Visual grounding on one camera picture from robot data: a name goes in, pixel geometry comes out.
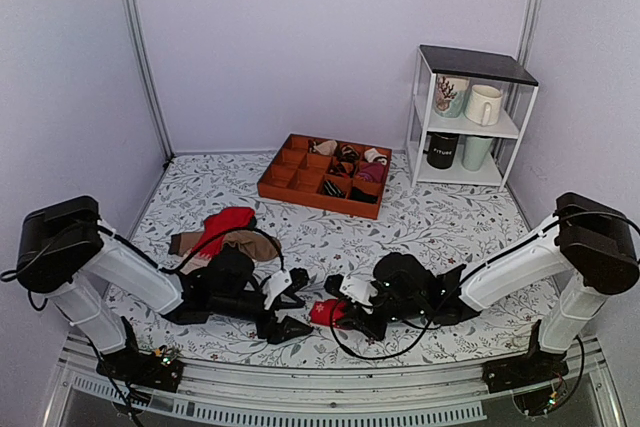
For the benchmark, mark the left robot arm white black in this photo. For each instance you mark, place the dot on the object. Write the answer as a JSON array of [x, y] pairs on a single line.
[[62, 244]]

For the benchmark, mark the floral table cloth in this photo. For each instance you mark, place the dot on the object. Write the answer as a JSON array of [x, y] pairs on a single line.
[[441, 225]]

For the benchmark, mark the red sock in pile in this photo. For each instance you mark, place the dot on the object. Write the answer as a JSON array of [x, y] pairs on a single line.
[[215, 227]]

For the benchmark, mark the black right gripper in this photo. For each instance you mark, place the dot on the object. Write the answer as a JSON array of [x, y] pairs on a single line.
[[357, 317]]

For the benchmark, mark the pale green mug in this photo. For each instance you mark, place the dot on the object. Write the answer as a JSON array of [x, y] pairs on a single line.
[[475, 150]]

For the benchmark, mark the left aluminium frame post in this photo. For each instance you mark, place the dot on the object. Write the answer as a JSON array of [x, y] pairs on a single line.
[[136, 33]]

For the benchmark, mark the aluminium frame post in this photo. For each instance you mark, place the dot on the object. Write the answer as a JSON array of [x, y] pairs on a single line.
[[527, 35], [136, 33]]

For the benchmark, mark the white brown socks in tray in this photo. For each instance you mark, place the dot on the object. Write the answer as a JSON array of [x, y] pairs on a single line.
[[373, 155]]

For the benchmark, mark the right aluminium frame post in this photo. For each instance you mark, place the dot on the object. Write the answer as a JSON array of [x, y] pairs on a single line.
[[527, 35]]

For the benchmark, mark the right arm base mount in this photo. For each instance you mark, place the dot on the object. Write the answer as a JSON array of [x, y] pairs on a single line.
[[533, 366]]

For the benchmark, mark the brown patterned socks in tray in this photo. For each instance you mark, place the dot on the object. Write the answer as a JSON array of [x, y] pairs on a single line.
[[344, 161]]

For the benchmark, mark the beige rolled socks in tray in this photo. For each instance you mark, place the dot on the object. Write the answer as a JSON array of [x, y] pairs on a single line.
[[324, 148]]

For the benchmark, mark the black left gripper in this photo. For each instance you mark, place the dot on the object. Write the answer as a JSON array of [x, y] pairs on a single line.
[[266, 331]]

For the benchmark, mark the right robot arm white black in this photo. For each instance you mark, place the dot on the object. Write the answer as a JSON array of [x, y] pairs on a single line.
[[591, 241]]

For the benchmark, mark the aluminium front table rail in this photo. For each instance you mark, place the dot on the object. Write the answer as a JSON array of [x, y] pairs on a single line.
[[220, 394]]

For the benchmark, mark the black striped socks in tray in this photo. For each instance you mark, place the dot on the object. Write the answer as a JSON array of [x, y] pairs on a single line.
[[334, 189]]

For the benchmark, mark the red santa sock pair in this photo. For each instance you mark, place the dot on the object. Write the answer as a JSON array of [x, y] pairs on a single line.
[[328, 312]]

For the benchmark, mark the white shelf rack black top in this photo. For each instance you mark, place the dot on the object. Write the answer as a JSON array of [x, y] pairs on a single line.
[[519, 90]]

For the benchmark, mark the orange divided organizer tray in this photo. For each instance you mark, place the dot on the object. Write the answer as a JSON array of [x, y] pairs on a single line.
[[296, 176]]

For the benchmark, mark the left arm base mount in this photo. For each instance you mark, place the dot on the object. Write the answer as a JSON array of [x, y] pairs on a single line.
[[159, 369]]

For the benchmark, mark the black mug with text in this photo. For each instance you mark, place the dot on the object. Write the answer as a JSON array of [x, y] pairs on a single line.
[[441, 150]]

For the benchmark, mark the floral patterned mug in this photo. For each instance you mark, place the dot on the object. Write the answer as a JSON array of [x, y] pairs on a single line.
[[451, 94]]

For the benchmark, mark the cream white mug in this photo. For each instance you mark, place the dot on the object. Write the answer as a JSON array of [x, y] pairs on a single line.
[[484, 105]]

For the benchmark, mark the purple socks in tray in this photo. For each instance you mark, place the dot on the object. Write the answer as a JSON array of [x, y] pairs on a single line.
[[371, 172]]

